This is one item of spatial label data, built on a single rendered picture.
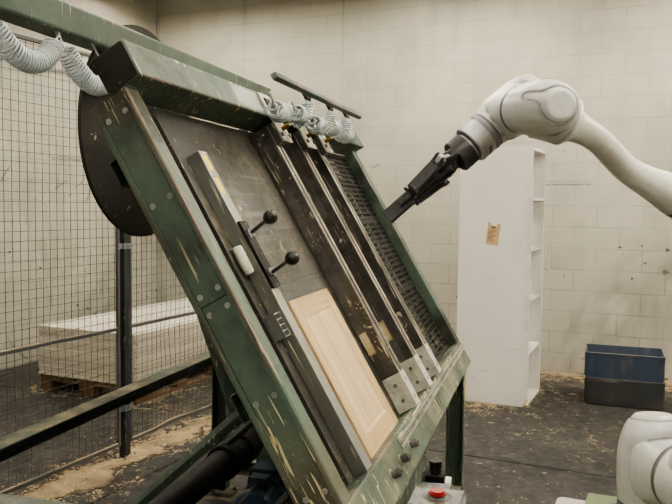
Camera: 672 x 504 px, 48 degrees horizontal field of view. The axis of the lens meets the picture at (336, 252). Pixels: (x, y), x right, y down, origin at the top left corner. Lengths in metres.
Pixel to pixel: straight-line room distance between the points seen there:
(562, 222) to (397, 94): 2.11
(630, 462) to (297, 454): 0.79
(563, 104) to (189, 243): 0.88
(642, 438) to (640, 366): 4.50
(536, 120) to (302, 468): 0.92
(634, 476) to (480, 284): 4.30
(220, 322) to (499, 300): 4.52
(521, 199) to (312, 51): 3.30
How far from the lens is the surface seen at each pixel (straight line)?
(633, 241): 7.35
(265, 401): 1.76
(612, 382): 6.45
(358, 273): 2.80
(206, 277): 1.77
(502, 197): 6.08
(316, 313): 2.25
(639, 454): 1.94
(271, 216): 1.91
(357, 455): 1.99
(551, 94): 1.50
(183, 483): 2.50
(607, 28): 7.55
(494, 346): 6.18
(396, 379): 2.54
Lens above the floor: 1.58
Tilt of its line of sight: 4 degrees down
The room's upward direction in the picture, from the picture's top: 1 degrees clockwise
